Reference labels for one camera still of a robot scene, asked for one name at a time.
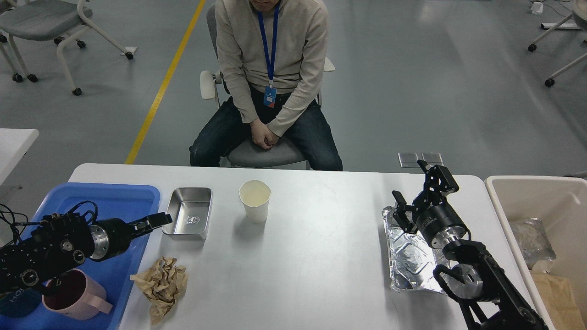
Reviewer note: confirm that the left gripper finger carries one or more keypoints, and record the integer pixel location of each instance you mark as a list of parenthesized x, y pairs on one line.
[(149, 223)]

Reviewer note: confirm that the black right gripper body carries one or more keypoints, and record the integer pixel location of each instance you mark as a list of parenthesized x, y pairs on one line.
[(440, 225)]

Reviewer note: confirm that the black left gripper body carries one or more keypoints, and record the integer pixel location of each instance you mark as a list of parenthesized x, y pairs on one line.
[(111, 237)]

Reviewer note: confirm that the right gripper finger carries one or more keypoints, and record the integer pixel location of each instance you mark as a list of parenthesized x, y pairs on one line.
[(400, 214), (438, 184)]

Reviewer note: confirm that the stainless steel rectangular container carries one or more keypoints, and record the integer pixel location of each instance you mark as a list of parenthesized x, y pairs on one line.
[(190, 209)]

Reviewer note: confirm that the pink mug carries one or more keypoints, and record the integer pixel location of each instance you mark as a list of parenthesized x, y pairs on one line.
[(76, 295)]

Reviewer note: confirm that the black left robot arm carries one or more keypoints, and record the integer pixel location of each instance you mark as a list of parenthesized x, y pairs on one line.
[(56, 244)]

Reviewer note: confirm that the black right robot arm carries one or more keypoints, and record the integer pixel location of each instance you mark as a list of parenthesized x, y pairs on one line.
[(487, 298)]

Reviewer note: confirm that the metal floor socket plate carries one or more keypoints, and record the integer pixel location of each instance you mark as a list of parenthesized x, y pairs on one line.
[(408, 159)]

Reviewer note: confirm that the blue plastic tray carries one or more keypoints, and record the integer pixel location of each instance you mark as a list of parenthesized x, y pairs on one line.
[(126, 202)]

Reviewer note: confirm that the aluminium foil tray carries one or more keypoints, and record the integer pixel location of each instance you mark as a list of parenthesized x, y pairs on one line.
[(411, 261)]

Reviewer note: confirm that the crumpled brown paper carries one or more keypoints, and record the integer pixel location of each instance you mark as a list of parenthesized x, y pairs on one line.
[(162, 284)]

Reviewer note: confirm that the clear plastic bag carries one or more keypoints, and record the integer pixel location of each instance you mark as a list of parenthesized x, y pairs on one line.
[(534, 244)]

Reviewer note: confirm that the beige plastic bin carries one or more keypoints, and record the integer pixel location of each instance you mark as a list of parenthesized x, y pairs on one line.
[(544, 220)]

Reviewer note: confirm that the white paper cup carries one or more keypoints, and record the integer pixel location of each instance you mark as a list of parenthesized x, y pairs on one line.
[(255, 196)]

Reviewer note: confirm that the grey office chair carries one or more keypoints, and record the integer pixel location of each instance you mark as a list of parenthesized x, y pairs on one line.
[(270, 156)]

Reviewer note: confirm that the white side table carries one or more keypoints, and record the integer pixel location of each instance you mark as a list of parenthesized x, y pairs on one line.
[(14, 144)]

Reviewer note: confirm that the seated person beige sweater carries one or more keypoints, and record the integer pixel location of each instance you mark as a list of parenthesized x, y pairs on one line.
[(275, 68)]

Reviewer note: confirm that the grey chair far left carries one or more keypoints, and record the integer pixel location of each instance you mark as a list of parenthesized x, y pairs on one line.
[(43, 20)]

